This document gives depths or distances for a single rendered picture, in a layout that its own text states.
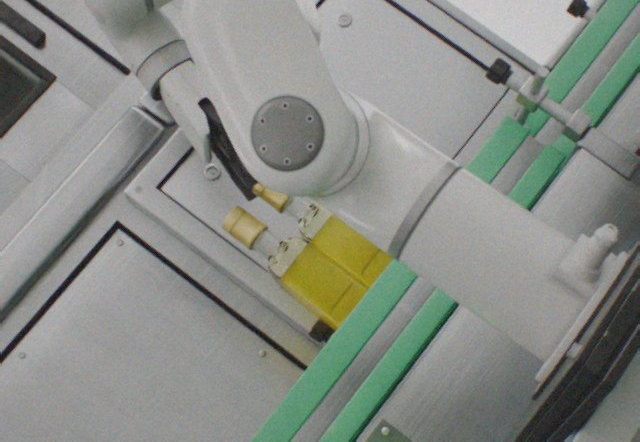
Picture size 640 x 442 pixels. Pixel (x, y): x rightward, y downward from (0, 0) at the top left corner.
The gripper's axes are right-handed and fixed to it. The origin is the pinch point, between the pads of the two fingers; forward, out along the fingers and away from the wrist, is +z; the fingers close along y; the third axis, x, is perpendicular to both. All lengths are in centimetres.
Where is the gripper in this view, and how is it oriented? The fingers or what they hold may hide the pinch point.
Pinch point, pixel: (250, 176)
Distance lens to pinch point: 152.6
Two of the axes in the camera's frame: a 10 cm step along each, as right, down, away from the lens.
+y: 0.5, -2.8, -9.6
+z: 6.0, 7.8, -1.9
